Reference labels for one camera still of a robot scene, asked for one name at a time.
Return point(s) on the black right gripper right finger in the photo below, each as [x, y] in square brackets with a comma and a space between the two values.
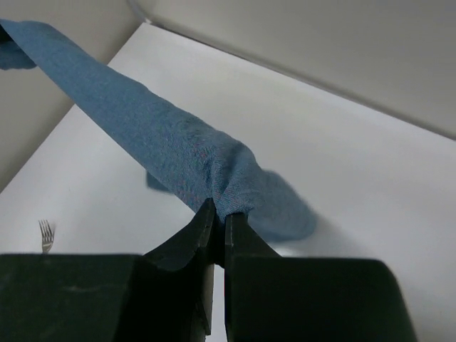
[244, 251]

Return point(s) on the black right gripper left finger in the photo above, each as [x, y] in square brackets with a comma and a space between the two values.
[168, 292]

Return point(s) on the silver fork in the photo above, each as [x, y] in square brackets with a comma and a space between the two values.
[47, 236]

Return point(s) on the blue cloth napkin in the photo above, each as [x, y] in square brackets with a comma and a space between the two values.
[181, 152]

